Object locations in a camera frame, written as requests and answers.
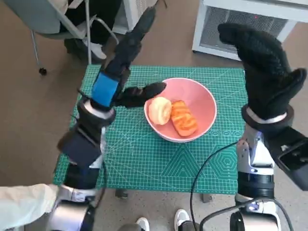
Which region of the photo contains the black left robot hand, blue tape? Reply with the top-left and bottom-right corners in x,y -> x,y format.
90,6 -> 167,113

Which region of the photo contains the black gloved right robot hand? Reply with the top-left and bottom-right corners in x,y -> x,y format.
217,23 -> 308,121

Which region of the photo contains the round toy bread bun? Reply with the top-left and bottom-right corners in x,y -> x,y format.
148,97 -> 173,126

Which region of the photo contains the pink bowl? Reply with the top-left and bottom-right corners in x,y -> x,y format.
143,77 -> 217,143

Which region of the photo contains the long orange striped toy bread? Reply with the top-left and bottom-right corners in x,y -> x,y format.
170,100 -> 198,137

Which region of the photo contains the seated person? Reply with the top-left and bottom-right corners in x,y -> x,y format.
57,0 -> 122,60

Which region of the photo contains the white cabinet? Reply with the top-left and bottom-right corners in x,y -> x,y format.
112,0 -> 159,34

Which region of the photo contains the white air unit with grille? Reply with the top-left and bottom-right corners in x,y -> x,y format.
192,0 -> 308,61

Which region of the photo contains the grey chair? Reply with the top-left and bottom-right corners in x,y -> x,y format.
0,0 -> 120,76

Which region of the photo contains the green cutting mat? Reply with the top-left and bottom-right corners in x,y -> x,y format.
52,64 -> 246,195

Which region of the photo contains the person with white shoes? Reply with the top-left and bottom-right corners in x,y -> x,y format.
120,208 -> 200,231

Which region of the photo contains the white plastic bag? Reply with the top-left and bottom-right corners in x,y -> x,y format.
0,184 -> 60,231

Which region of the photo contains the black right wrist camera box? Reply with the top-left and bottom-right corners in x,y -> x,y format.
266,126 -> 308,198

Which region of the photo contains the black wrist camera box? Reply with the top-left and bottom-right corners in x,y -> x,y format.
266,126 -> 308,198
57,126 -> 103,173

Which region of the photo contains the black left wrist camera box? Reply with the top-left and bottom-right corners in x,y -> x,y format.
57,126 -> 103,173

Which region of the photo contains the looped black right arm cable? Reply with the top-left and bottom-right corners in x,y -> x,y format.
199,197 -> 288,231

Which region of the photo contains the long black right arm cable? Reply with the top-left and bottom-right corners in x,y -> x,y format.
189,141 -> 239,231

